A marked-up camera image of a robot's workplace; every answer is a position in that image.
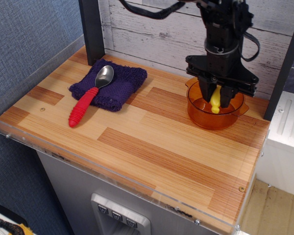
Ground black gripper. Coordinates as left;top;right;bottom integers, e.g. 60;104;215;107
186;49;259;108

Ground yellow toy banana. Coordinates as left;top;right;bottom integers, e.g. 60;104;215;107
210;86;221;114

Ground orange transparent plastic bowl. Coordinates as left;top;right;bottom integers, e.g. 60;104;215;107
186;78;249;130

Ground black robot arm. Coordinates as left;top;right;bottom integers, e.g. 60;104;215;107
186;0;260;108

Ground white ribbed appliance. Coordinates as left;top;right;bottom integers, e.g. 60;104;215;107
268;91;294;147

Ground purple folded cloth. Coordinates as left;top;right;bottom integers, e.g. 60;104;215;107
69;59;147;112

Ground grey cabinet with button panel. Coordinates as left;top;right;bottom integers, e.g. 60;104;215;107
38;152;214;235

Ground dark right vertical post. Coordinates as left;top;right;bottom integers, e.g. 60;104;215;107
264;33;294;121

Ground dark vertical post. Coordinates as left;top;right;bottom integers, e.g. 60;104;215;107
264;33;294;121
78;0;105;66

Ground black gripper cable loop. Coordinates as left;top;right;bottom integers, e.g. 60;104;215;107
240;31;261;62

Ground black braided cable bundle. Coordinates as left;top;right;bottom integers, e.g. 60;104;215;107
117;0;187;20

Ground red handled metal spoon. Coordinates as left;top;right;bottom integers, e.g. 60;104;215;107
69;65;114;128

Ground dark left vertical post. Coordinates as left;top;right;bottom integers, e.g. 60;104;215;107
78;0;105;66

